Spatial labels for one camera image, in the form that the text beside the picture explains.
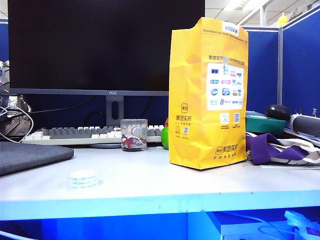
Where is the white round lid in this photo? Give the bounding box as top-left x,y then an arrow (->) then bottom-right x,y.
66,169 -> 102,191

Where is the yellow paper bag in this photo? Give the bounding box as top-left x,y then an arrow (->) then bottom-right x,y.
168,16 -> 250,171

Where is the purple and white cloth bag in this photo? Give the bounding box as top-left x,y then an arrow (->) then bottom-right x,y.
244,132 -> 320,166

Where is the translucent plastic bag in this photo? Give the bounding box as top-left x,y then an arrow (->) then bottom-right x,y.
283,209 -> 320,240

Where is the green round toy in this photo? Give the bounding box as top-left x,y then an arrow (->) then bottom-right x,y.
160,117 -> 171,151

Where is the clear cup with ribbon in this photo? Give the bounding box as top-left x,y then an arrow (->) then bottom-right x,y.
120,118 -> 149,152

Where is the grey monitor stand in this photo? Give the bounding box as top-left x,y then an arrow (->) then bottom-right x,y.
89,94 -> 126,150

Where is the grey and white keyboard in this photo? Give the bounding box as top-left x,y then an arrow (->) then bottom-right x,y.
21,124 -> 166,146

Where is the black computer monitor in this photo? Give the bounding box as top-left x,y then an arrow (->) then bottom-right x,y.
7,0 -> 206,97

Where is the green box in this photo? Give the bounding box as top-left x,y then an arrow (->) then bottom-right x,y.
244,110 -> 287,134

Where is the black computer mouse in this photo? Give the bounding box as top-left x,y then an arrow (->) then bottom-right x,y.
265,103 -> 292,122

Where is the dark grey fabric pad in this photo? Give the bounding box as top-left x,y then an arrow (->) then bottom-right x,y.
0,140 -> 75,177

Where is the grey cylindrical device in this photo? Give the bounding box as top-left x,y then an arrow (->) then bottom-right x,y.
289,107 -> 320,138

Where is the blue office partition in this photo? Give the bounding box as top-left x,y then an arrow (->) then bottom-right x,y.
240,4 -> 320,118

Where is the silver robot figurine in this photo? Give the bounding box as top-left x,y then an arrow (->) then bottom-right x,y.
0,59 -> 33,137

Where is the yellow figure on partition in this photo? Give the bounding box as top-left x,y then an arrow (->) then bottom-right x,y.
277,12 -> 289,27

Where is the white cable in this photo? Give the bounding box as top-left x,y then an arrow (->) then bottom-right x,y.
0,105 -> 35,144

